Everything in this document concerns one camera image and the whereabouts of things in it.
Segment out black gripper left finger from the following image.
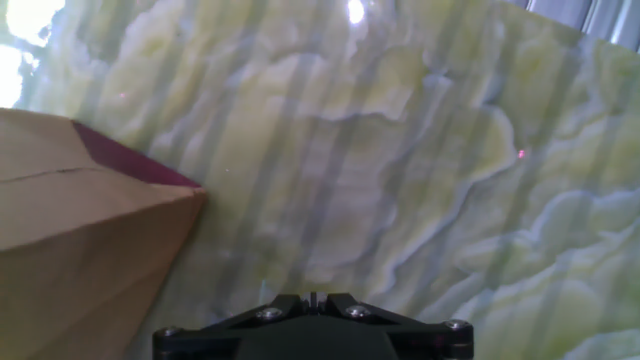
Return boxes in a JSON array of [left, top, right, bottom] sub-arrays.
[[152, 291, 315, 360]]

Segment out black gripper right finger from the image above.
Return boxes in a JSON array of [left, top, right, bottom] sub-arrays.
[[313, 291, 474, 360]]

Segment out Costa kraft maroon paper bag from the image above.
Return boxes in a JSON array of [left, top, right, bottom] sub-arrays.
[[0, 107, 209, 360]]

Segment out green marble pattern mat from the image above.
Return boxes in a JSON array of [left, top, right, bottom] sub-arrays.
[[0, 0, 640, 360]]

